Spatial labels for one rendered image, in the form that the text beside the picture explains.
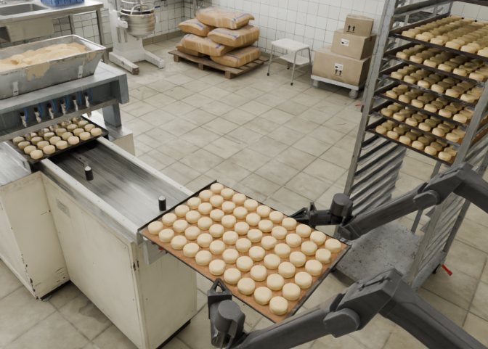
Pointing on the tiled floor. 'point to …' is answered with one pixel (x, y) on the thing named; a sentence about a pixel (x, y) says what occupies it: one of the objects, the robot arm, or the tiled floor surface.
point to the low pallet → (218, 63)
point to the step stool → (292, 54)
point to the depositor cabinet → (38, 219)
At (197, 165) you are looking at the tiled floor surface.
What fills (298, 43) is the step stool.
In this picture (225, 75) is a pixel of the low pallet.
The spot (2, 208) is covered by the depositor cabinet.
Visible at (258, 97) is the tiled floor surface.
